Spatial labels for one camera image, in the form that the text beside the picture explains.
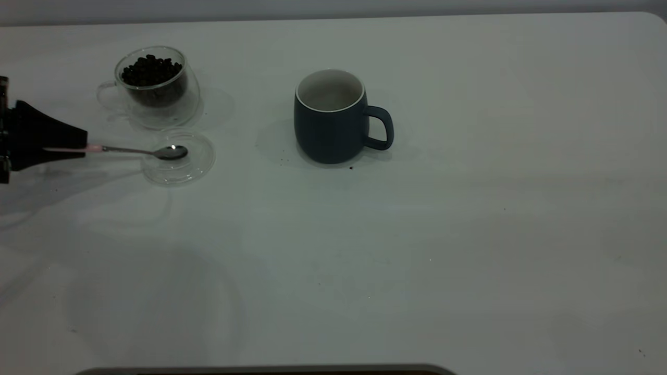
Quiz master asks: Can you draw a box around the clear glass handled cup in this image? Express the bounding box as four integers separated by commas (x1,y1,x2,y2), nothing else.
96,46,201,130

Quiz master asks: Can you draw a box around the clear round glass lid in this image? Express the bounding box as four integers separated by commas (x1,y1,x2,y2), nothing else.
141,129,216,186

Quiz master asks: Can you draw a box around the dark grey ceramic mug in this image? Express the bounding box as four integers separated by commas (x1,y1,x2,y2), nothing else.
293,69,394,165

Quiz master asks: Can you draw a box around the pink handled metal spoon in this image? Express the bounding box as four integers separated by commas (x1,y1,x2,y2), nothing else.
44,145,188,160

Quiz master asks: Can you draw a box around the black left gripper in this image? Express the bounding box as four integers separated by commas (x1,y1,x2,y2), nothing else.
0,76,89,185

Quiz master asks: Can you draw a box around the dark coffee bean pile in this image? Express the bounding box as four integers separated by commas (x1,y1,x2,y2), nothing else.
121,54,187,108

